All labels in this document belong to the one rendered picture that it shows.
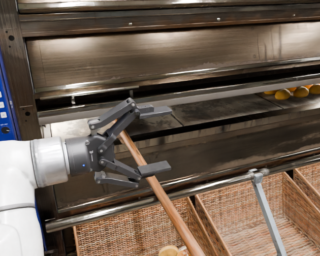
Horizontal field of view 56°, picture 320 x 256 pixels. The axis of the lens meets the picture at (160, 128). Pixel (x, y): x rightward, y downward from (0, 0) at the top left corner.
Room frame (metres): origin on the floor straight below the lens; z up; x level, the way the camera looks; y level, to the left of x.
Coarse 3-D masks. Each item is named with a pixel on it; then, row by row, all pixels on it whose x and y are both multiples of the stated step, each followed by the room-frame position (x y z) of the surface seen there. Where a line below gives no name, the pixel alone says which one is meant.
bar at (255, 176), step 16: (304, 160) 0.98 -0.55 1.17; (240, 176) 0.87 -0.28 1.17; (256, 176) 0.88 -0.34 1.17; (176, 192) 0.79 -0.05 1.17; (192, 192) 0.80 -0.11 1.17; (256, 192) 0.87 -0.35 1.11; (112, 208) 0.71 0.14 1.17; (128, 208) 0.72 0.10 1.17; (48, 224) 0.64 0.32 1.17; (64, 224) 0.65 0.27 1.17; (80, 224) 0.66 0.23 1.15; (272, 224) 0.79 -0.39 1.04; (272, 240) 0.76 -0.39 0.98
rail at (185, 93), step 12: (240, 84) 1.12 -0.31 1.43; (252, 84) 1.14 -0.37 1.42; (264, 84) 1.16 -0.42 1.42; (144, 96) 1.00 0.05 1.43; (156, 96) 1.00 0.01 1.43; (168, 96) 1.01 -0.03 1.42; (180, 96) 1.03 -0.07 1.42; (60, 108) 0.88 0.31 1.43; (72, 108) 0.89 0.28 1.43; (84, 108) 0.91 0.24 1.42; (96, 108) 0.92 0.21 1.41
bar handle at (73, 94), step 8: (104, 88) 0.98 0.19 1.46; (112, 88) 0.99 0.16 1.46; (120, 88) 0.99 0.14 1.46; (128, 88) 1.00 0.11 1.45; (136, 88) 1.01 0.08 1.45; (40, 96) 0.91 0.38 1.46; (48, 96) 0.91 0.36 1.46; (56, 96) 0.92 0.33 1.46; (64, 96) 0.92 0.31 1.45; (72, 96) 0.93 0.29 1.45; (80, 96) 0.95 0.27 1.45; (72, 104) 0.93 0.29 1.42
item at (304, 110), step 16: (272, 112) 1.42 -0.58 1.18; (288, 112) 1.42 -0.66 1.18; (304, 112) 1.45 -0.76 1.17; (176, 128) 1.24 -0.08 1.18; (192, 128) 1.24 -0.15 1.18; (208, 128) 1.24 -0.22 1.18; (224, 128) 1.27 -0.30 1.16; (240, 128) 1.31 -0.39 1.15; (144, 144) 1.13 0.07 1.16; (160, 144) 1.16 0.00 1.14
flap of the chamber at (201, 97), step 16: (224, 80) 1.32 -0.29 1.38; (240, 80) 1.30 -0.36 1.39; (256, 80) 1.28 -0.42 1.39; (304, 80) 1.24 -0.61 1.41; (112, 96) 1.11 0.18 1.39; (128, 96) 1.09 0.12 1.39; (192, 96) 1.05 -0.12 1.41; (208, 96) 1.07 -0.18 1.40; (224, 96) 1.09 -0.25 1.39; (80, 112) 0.90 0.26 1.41; (96, 112) 0.92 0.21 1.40
